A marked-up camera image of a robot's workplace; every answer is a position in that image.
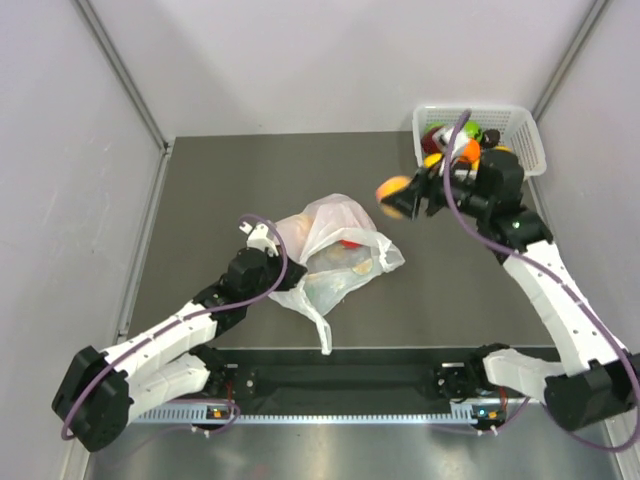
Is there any dark purple fruit back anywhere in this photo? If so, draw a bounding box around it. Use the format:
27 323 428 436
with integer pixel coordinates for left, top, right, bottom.
479 129 501 149

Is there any red fruit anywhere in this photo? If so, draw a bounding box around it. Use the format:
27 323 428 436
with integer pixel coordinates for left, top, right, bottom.
339 240 362 249

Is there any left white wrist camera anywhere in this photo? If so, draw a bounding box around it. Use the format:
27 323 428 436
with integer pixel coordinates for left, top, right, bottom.
239 220 280 257

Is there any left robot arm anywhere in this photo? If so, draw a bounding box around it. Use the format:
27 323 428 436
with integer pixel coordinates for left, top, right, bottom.
52 247 307 452

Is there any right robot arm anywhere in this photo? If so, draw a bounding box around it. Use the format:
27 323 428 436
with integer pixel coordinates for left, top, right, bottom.
376 147 639 431

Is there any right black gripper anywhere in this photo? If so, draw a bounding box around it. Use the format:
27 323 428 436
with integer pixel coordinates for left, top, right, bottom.
385 152 492 220

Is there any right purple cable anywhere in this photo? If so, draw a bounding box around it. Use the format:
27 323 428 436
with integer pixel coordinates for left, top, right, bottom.
442 108 640 454

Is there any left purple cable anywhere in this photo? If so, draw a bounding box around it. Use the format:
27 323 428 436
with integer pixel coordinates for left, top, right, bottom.
60 213 289 441

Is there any pink peach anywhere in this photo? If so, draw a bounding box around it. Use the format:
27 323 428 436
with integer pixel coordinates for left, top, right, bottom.
375 175 411 219

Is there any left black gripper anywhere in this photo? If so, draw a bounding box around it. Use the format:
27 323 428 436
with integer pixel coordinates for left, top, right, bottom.
244 244 306 305

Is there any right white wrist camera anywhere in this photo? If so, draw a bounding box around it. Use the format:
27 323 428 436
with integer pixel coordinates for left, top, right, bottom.
434 126 472 161

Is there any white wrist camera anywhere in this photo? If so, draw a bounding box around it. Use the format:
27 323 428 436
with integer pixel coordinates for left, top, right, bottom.
239 220 280 257
434 126 472 161

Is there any white perforated plastic basket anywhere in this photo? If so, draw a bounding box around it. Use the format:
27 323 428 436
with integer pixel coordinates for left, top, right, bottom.
412 103 547 179

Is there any slotted cable duct rail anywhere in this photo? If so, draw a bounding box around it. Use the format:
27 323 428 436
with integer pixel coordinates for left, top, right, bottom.
133 399 504 426

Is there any yellow lemon left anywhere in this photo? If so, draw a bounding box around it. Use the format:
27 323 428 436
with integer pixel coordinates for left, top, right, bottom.
423 153 443 169

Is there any white printed plastic bag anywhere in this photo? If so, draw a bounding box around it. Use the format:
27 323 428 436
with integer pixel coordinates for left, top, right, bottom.
269 194 405 355

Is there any purple cable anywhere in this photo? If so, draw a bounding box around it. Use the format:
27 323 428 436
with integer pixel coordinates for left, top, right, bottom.
442 108 640 454
60 213 289 441

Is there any orange fruit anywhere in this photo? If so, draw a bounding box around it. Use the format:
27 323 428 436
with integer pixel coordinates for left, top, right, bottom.
458 139 481 164

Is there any green striped fruit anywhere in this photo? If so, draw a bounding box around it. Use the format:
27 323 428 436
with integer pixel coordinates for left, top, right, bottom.
463 120 484 143

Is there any red apple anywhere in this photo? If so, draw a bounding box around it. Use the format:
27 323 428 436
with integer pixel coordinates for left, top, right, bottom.
420 129 441 156

